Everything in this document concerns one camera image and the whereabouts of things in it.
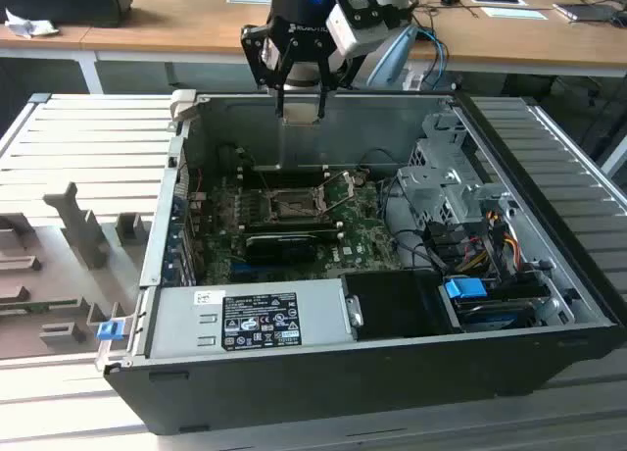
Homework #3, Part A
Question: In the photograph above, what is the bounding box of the black connector bundle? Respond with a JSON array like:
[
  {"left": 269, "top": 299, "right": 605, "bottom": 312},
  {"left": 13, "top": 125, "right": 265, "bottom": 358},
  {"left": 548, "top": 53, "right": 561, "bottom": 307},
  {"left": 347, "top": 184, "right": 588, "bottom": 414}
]
[{"left": 421, "top": 219, "right": 474, "bottom": 272}]

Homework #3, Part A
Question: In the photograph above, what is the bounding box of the grey parts rack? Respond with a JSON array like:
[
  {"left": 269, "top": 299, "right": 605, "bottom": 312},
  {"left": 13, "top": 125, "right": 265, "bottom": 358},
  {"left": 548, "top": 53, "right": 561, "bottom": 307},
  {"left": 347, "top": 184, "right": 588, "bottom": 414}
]
[{"left": 0, "top": 180, "right": 154, "bottom": 360}]

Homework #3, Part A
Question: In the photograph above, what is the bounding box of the blue plastic case clip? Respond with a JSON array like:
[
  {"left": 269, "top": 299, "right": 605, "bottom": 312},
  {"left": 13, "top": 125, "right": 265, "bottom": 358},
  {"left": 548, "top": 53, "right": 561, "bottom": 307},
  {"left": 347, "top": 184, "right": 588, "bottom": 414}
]
[{"left": 96, "top": 321, "right": 123, "bottom": 343}]

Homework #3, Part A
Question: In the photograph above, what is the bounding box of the small square CPU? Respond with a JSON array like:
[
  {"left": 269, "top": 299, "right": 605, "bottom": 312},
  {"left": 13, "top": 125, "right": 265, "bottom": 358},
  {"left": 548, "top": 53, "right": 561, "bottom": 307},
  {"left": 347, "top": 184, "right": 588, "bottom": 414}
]
[{"left": 282, "top": 102, "right": 322, "bottom": 127}]

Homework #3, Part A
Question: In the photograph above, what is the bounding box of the crumpled white paper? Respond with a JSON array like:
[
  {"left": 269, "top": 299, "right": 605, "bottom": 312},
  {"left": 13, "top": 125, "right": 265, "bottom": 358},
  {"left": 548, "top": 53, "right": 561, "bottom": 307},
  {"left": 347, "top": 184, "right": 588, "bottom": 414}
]
[{"left": 3, "top": 7, "right": 61, "bottom": 39}]

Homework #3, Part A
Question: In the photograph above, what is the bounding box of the green RAM stick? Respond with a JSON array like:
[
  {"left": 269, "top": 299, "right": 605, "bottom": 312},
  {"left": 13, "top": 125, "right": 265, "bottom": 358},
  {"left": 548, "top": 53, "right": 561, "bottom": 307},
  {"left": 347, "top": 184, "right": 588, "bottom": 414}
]
[{"left": 0, "top": 298, "right": 82, "bottom": 318}]

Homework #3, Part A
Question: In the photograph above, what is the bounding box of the silver power supply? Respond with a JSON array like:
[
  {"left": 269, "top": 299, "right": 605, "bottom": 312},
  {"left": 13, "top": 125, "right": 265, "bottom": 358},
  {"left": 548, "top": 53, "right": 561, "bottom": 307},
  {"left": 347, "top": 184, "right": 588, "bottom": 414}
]
[{"left": 143, "top": 278, "right": 355, "bottom": 360}]

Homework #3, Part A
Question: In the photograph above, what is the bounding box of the black camera bracket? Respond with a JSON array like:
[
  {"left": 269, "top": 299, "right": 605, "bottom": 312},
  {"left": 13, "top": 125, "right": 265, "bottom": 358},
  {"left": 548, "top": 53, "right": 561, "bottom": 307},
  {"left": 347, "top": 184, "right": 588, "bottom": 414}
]
[{"left": 337, "top": 0, "right": 420, "bottom": 30}]

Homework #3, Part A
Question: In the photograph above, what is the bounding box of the black graphics card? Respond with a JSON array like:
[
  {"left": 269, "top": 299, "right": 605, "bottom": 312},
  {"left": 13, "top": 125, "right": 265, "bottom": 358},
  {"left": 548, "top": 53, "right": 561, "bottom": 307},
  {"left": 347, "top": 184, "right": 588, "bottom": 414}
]
[{"left": 243, "top": 232, "right": 317, "bottom": 265}]

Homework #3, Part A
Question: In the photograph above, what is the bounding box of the CPU socket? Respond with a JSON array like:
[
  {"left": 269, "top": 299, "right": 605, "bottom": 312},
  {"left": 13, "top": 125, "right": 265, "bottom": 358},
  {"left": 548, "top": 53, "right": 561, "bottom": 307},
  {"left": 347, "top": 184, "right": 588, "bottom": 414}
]
[{"left": 260, "top": 185, "right": 332, "bottom": 225}]

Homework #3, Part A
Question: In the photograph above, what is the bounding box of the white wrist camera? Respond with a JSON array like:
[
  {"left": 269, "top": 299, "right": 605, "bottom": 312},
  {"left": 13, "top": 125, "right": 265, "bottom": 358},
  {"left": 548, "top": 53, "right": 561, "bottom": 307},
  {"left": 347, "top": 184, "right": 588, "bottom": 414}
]
[{"left": 325, "top": 0, "right": 389, "bottom": 59}]

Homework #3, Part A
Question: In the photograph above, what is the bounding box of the yellow red wire bundle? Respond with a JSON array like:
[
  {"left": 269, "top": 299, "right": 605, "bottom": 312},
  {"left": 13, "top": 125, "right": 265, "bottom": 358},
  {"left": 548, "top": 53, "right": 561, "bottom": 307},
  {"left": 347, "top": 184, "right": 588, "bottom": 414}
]
[{"left": 459, "top": 214, "right": 521, "bottom": 276}]

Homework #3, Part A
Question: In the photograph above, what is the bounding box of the dark hard disk drive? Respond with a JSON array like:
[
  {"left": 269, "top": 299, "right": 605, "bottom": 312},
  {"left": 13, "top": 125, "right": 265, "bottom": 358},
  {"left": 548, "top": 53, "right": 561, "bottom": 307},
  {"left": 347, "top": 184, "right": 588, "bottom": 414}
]
[{"left": 450, "top": 283, "right": 550, "bottom": 332}]

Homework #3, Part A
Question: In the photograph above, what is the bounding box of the black open PC case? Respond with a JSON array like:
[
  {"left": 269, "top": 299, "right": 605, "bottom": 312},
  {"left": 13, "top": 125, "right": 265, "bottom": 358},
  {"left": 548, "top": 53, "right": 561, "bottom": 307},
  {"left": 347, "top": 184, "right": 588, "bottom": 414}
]
[{"left": 95, "top": 90, "right": 627, "bottom": 437}]

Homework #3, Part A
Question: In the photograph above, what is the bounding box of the silver optical drive bay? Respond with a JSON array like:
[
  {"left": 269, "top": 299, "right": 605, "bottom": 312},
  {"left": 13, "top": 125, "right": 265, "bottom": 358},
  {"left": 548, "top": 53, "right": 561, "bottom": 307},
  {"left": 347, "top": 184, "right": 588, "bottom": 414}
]
[{"left": 409, "top": 110, "right": 480, "bottom": 171}]

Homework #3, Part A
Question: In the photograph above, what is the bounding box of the black computer box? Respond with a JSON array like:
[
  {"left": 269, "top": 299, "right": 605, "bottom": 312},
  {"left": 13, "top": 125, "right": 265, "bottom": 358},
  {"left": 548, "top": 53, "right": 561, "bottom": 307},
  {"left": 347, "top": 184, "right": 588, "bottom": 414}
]
[{"left": 0, "top": 0, "right": 134, "bottom": 29}]

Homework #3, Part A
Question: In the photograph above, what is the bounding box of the black RAM slot bank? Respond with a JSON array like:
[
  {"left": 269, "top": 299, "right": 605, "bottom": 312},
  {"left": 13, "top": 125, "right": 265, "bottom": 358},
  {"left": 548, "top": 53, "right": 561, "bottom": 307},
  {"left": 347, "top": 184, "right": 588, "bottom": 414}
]
[
  {"left": 242, "top": 214, "right": 345, "bottom": 241},
  {"left": 242, "top": 165, "right": 330, "bottom": 190}
]

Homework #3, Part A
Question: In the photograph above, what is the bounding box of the black wire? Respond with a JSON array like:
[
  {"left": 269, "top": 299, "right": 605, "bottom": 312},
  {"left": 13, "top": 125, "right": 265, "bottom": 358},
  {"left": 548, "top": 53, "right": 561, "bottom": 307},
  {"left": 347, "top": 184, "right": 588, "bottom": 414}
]
[{"left": 379, "top": 175, "right": 435, "bottom": 272}]

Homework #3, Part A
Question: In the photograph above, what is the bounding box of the blue disk carrier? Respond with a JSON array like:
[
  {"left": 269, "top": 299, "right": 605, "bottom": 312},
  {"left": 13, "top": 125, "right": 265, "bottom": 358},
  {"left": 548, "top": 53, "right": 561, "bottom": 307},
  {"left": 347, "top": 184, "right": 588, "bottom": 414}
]
[{"left": 443, "top": 276, "right": 488, "bottom": 305}]

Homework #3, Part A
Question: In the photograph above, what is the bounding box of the metal socket cover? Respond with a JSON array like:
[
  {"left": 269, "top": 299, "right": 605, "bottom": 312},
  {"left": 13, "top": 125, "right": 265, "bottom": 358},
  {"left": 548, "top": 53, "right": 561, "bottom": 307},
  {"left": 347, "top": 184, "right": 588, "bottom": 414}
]
[{"left": 315, "top": 169, "right": 359, "bottom": 216}]

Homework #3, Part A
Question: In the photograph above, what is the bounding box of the green motherboard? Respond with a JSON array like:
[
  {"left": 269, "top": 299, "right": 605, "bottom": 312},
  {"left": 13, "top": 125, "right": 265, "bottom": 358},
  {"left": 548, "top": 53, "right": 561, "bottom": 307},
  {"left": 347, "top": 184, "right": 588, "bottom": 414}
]
[{"left": 188, "top": 169, "right": 408, "bottom": 285}]

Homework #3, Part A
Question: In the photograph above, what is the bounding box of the white barcode sticker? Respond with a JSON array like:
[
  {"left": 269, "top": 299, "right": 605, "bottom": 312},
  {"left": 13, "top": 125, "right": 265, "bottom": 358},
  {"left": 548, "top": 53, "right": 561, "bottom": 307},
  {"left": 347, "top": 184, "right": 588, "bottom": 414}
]
[{"left": 193, "top": 288, "right": 226, "bottom": 306}]

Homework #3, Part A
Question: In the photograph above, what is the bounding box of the blue cable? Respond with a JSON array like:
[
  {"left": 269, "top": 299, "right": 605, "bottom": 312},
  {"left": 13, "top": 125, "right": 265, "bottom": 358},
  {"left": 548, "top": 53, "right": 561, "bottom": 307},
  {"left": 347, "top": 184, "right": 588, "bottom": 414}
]
[{"left": 414, "top": 26, "right": 450, "bottom": 90}]

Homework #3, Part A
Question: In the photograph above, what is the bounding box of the grey notebook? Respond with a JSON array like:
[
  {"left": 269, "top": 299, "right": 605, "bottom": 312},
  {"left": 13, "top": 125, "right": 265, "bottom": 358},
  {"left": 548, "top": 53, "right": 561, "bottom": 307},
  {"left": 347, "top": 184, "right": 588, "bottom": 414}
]
[{"left": 552, "top": 0, "right": 621, "bottom": 25}]

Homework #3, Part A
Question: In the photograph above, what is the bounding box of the beige case latch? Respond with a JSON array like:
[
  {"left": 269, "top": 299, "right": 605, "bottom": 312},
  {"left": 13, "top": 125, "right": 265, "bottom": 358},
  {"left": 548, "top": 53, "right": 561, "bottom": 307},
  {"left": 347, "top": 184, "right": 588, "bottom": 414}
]
[{"left": 169, "top": 89, "right": 198, "bottom": 125}]

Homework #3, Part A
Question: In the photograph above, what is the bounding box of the silver disk bay cage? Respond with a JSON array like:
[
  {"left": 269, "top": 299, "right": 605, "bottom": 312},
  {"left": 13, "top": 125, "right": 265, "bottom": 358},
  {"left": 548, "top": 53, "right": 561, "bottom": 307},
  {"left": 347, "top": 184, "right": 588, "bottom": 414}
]
[{"left": 395, "top": 165, "right": 513, "bottom": 226}]

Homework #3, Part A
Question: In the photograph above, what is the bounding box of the black power supply label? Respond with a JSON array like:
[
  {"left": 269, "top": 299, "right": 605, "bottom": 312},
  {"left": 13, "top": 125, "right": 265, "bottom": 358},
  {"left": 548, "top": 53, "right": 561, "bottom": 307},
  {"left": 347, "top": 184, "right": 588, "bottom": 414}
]
[{"left": 222, "top": 291, "right": 304, "bottom": 349}]

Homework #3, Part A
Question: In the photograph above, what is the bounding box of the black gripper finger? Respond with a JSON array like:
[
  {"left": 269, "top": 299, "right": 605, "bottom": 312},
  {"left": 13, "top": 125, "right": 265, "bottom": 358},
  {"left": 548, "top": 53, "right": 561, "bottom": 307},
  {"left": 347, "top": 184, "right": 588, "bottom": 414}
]
[
  {"left": 314, "top": 39, "right": 355, "bottom": 123},
  {"left": 239, "top": 25, "right": 298, "bottom": 123}
]

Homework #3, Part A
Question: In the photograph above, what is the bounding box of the wooden office desk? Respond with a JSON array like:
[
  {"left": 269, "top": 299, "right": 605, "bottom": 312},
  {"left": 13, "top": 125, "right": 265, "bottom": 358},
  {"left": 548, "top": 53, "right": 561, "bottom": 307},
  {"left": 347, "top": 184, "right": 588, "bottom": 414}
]
[
  {"left": 0, "top": 0, "right": 136, "bottom": 60},
  {"left": 80, "top": 0, "right": 627, "bottom": 78}
]

